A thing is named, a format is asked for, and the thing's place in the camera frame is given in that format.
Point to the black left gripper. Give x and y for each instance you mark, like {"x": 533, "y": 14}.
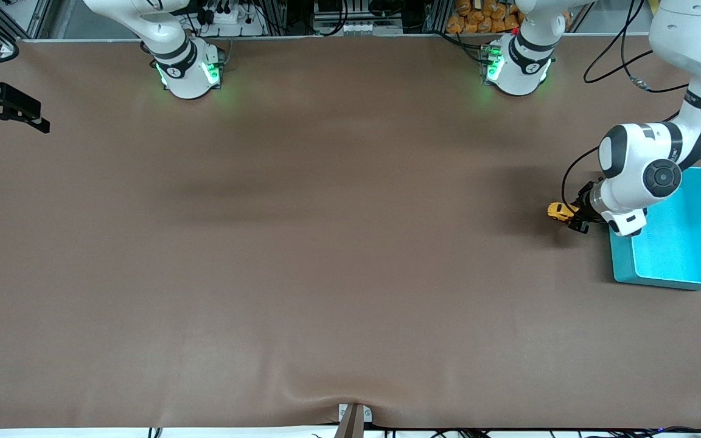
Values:
{"x": 583, "y": 207}

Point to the yellow beetle toy car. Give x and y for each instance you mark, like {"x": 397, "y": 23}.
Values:
{"x": 558, "y": 212}

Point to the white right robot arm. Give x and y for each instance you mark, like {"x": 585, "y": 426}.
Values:
{"x": 186, "y": 73}

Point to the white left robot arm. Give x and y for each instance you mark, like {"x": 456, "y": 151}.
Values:
{"x": 636, "y": 164}

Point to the teal plastic storage bin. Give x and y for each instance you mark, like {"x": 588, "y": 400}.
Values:
{"x": 691, "y": 243}

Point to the orange snack pile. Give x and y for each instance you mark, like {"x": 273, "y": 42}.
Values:
{"x": 484, "y": 18}

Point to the brown table mat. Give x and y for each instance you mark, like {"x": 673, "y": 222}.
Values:
{"x": 350, "y": 182}

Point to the white power strip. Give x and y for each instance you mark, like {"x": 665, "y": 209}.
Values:
{"x": 232, "y": 18}

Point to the white connector block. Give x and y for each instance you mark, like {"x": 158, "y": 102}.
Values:
{"x": 356, "y": 27}

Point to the grey metal clamp bracket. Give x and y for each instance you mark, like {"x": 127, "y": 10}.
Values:
{"x": 353, "y": 420}

